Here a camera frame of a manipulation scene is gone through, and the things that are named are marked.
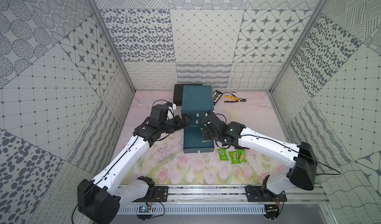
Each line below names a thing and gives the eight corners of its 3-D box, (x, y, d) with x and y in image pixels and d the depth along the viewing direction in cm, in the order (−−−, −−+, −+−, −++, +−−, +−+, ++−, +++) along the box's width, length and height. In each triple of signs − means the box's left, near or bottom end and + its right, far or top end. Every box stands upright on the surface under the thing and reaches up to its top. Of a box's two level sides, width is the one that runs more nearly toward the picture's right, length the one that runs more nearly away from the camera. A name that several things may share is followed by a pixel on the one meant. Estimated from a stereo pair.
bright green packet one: (231, 164, 86) (232, 163, 84) (228, 153, 91) (229, 151, 89) (239, 163, 86) (241, 162, 84) (236, 152, 91) (237, 150, 89)
